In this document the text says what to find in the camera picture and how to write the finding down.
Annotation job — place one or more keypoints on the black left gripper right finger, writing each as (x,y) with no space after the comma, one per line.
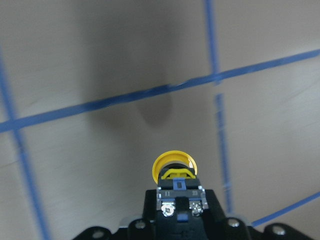
(208,221)

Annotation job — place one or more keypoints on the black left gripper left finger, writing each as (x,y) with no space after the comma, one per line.
(158,217)

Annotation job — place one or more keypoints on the yellow push button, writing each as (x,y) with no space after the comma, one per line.
(179,192)

